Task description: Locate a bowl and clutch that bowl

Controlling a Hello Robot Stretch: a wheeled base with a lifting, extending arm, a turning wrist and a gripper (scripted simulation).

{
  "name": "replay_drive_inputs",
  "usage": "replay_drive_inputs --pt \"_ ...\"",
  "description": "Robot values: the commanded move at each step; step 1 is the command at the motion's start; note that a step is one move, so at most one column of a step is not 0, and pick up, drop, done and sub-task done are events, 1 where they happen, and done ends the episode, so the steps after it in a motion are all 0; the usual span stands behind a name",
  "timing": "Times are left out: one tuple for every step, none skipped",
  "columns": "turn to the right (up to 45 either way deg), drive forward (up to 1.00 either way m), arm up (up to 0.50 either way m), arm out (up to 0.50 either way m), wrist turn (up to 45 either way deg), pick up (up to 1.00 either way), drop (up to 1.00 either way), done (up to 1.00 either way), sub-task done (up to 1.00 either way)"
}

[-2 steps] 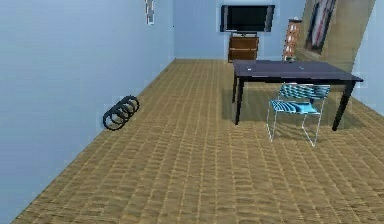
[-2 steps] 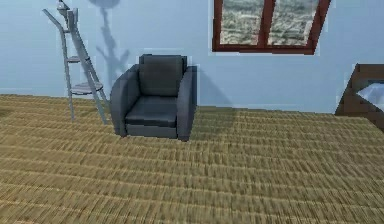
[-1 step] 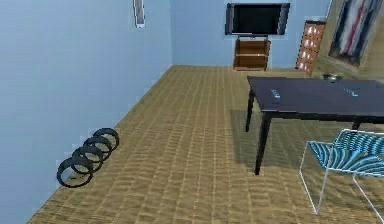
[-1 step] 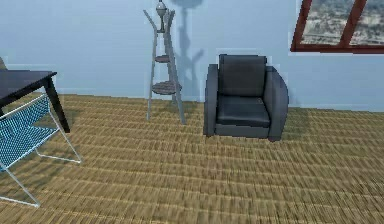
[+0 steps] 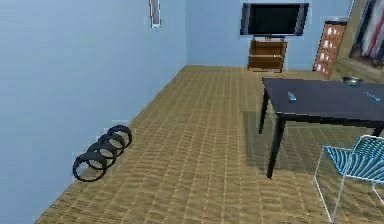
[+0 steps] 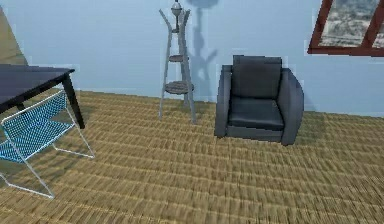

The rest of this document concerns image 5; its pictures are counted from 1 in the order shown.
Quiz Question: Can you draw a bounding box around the grey metal bowl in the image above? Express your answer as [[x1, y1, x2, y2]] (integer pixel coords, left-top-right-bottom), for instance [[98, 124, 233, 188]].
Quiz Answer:
[[341, 76, 365, 87]]

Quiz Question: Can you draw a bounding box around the brown wooden television stand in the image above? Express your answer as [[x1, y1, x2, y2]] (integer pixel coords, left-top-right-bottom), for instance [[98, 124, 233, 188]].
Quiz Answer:
[[247, 35, 288, 73]]

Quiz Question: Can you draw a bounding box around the black television set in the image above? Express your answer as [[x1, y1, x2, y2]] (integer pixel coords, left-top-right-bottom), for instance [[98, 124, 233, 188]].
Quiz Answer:
[[239, 2, 310, 37]]

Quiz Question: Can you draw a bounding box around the black dining table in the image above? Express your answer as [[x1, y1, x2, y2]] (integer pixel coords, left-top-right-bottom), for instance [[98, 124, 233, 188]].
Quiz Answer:
[[258, 77, 384, 180]]

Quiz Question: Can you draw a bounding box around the orange panelled room door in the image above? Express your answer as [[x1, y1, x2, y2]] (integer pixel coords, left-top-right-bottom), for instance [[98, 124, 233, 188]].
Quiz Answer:
[[312, 20, 348, 80]]

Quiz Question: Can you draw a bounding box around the thin blue pen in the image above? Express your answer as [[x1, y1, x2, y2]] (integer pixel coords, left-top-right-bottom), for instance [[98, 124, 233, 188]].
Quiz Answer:
[[363, 91, 381, 103]]

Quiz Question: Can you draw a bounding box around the open wooden wardrobe with clothes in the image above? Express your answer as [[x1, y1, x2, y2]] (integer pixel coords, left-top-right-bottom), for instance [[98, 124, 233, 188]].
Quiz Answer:
[[331, 0, 384, 83]]

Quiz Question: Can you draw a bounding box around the black ring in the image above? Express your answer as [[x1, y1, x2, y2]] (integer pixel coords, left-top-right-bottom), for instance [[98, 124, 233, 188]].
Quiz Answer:
[[97, 132, 127, 158], [72, 151, 109, 183], [86, 141, 119, 170], [106, 124, 133, 149]]

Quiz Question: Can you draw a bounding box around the grey framed wall picture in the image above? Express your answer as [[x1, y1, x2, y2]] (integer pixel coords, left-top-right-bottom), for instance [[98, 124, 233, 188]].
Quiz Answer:
[[148, 0, 162, 29]]

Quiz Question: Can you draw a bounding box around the blue striped wire chair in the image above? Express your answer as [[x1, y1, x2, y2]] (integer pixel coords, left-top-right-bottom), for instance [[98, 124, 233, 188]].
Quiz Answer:
[[313, 134, 384, 224]]

